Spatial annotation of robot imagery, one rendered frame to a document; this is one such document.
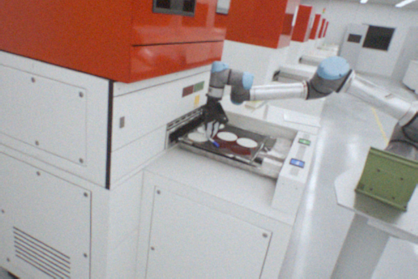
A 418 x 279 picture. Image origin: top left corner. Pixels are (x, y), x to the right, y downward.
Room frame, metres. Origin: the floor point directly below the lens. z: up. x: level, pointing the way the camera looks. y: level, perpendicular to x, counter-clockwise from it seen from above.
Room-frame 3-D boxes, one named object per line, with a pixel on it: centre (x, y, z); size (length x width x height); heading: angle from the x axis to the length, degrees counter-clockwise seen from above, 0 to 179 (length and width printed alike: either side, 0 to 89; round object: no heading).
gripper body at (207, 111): (1.32, -0.02, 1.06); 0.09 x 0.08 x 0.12; 35
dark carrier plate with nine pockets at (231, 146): (1.38, -0.12, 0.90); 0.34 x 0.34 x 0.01; 69
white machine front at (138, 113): (1.28, 0.16, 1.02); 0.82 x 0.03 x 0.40; 159
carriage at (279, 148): (1.30, -0.38, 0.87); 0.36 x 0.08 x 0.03; 159
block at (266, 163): (1.15, -0.32, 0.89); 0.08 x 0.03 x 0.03; 69
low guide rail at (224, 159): (1.24, -0.13, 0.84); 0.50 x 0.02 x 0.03; 69
